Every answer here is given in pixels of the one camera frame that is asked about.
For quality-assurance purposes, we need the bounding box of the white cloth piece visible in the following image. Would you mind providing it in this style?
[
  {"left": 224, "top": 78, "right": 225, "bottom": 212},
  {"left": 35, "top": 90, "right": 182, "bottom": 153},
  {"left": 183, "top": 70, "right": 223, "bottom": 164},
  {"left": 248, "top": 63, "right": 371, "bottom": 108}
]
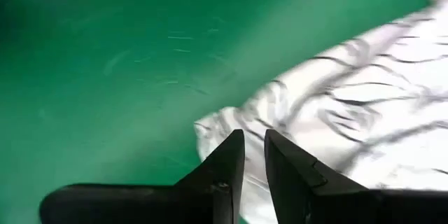
[{"left": 194, "top": 1, "right": 448, "bottom": 224}]

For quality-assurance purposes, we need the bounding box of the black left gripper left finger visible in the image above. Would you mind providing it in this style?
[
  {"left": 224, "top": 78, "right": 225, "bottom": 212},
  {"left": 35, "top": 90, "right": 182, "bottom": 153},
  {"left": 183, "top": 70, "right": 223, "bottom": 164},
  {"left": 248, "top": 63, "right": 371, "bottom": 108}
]
[{"left": 38, "top": 129, "right": 246, "bottom": 224}]

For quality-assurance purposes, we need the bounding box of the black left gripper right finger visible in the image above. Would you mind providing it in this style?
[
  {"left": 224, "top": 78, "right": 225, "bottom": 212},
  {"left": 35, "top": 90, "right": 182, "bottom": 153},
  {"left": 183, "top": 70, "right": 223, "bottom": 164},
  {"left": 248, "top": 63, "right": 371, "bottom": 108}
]
[{"left": 264, "top": 129, "right": 448, "bottom": 224}]

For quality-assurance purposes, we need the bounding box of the green table mat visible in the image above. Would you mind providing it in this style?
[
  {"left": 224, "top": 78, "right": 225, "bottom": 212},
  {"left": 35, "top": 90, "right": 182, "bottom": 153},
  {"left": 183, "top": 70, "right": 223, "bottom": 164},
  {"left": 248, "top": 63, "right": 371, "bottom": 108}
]
[{"left": 0, "top": 0, "right": 430, "bottom": 224}]

